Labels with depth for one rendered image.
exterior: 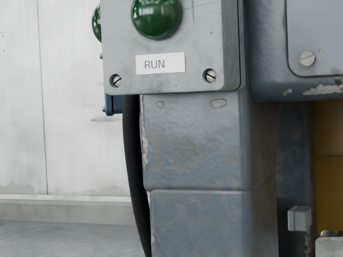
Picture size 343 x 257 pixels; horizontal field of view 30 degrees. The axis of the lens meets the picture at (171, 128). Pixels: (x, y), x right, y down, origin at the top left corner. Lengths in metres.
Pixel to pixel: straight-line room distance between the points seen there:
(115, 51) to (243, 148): 0.10
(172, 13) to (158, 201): 0.13
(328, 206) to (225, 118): 0.31
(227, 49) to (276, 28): 0.05
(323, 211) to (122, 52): 0.38
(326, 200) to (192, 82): 0.36
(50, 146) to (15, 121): 0.49
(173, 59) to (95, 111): 5.98
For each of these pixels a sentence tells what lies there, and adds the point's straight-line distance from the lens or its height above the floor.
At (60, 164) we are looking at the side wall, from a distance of 6.58.
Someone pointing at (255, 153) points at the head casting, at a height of 1.20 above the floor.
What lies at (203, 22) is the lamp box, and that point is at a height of 1.28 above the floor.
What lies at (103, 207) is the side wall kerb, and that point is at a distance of 6.36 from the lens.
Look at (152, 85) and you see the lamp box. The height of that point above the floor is 1.24.
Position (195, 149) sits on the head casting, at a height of 1.20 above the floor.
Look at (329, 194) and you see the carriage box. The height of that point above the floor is 1.13.
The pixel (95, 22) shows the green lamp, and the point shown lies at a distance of 0.40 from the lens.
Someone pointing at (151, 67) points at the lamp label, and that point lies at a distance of 0.37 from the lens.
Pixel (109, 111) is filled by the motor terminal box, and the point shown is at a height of 1.22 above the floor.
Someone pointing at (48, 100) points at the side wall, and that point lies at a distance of 6.61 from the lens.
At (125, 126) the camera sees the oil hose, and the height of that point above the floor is 1.22.
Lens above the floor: 1.24
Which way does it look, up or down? 3 degrees down
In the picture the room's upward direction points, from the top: 2 degrees counter-clockwise
